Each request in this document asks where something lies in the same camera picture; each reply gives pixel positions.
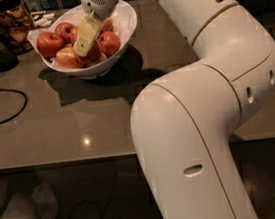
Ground small white items behind bowl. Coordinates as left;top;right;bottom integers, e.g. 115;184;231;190
33;13;55;28

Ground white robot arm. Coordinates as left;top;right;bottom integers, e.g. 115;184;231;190
130;0;275;219

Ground yellow red apple front left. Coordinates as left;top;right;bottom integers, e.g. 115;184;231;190
55;46;81;69

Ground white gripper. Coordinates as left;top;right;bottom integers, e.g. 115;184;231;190
73;0;119;57

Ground yellow red apple front centre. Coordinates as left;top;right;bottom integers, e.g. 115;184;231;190
86;52;107;68

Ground white oval fruit bowl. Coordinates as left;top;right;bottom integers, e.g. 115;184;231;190
23;0;146;88

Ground glass jar of dried chips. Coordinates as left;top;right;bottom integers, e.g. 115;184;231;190
0;0;36;54

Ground red yellow apple back right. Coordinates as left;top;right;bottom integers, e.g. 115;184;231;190
101;17;114;32

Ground black cable on table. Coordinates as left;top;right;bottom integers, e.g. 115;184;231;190
0;85;31;126

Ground white shoe right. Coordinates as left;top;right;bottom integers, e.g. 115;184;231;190
32;180;59;219

